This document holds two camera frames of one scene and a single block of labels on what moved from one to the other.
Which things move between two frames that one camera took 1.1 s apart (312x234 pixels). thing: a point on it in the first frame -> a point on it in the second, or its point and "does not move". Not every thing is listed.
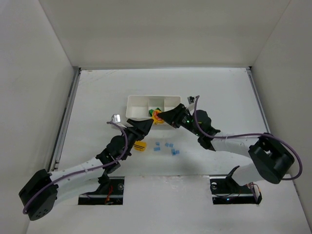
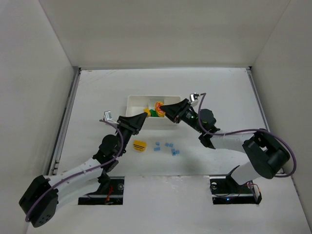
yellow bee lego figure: x=156 y=119 -> x=160 y=112
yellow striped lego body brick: x=140 y=146 does not move
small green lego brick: x=151 y=110 does not move
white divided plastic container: x=140 y=107 does not move
